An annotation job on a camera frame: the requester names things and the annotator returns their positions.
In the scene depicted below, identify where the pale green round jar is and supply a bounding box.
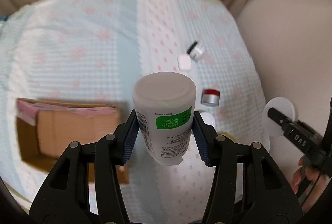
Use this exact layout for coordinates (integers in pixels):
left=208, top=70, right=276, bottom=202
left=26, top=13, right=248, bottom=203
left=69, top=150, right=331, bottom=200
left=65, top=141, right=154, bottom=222
left=262, top=97, right=298, bottom=136

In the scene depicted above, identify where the green jar white lid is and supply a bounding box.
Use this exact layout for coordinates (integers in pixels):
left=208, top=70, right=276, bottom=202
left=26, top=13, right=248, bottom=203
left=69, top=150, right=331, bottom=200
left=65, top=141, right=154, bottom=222
left=200, top=112, right=216, bottom=128

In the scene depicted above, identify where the silver jar red lid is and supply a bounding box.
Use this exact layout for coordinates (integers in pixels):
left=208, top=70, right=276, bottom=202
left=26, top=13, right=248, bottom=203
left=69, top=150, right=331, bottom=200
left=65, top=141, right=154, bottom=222
left=200, top=89, right=221, bottom=107

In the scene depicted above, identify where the small jar black cap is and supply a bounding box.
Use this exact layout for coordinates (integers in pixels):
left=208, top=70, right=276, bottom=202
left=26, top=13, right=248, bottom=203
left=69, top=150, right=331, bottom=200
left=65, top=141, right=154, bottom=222
left=186, top=40, right=206, bottom=61

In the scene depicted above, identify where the small white earbuds case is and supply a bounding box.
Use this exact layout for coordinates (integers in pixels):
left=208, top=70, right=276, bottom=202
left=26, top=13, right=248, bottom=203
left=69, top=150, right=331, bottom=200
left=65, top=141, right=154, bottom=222
left=177, top=54, right=192, bottom=71

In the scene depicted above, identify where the white bottle green label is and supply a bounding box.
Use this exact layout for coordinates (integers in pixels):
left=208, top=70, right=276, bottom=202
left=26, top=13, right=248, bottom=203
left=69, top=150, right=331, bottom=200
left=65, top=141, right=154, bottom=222
left=133, top=72, right=196, bottom=166

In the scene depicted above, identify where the yellow tape roll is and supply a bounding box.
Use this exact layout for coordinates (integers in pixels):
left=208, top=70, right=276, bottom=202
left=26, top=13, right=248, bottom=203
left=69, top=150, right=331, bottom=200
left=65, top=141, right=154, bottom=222
left=218, top=132, right=236, bottom=143

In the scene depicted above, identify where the person's right hand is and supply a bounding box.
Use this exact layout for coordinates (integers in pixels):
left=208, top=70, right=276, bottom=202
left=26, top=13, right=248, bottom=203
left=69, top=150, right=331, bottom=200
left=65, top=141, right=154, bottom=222
left=290, top=156, right=330, bottom=213

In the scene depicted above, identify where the brown cardboard box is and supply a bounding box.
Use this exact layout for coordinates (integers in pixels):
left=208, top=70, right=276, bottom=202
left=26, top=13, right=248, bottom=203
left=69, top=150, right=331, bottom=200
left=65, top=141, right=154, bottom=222
left=16, top=98, right=120, bottom=172

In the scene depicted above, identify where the light blue checkered bedsheet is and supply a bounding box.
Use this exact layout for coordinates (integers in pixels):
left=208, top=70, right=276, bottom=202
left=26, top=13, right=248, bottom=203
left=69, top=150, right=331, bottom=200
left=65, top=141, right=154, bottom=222
left=1, top=0, right=270, bottom=211

